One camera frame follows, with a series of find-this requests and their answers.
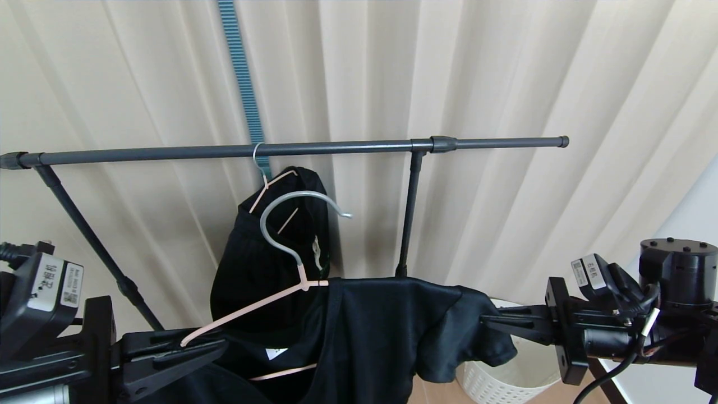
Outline black shorts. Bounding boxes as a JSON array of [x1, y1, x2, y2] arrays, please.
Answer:
[[210, 166, 330, 337]]

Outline window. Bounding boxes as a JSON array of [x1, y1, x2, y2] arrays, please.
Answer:
[[218, 0, 273, 175]]

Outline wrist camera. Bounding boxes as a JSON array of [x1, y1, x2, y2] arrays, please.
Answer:
[[0, 251, 85, 361], [571, 254, 664, 325]]

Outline beige curtain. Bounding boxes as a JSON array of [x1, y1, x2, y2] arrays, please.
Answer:
[[236, 0, 718, 306], [0, 0, 264, 337]]

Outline pink clothes hanger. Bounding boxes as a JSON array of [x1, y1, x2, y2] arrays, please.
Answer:
[[250, 143, 299, 235], [181, 191, 353, 382]]

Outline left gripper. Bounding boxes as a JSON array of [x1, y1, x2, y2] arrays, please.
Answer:
[[0, 296, 228, 404]]

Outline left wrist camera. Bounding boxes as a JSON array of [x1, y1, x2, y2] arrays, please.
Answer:
[[0, 251, 85, 361]]

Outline black cable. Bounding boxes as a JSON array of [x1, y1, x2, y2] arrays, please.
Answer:
[[572, 325, 648, 404], [0, 241, 56, 265]]

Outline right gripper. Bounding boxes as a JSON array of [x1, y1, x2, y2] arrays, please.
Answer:
[[481, 277, 718, 386]]

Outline black clothes rack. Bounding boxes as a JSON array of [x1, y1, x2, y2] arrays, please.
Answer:
[[0, 136, 570, 337]]

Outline black garment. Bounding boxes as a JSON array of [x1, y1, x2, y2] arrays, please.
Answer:
[[140, 276, 518, 404]]

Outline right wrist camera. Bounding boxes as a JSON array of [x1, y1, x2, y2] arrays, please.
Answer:
[[571, 254, 664, 325]]

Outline white laundry basket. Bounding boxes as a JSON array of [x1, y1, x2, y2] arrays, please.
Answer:
[[455, 300, 563, 404]]

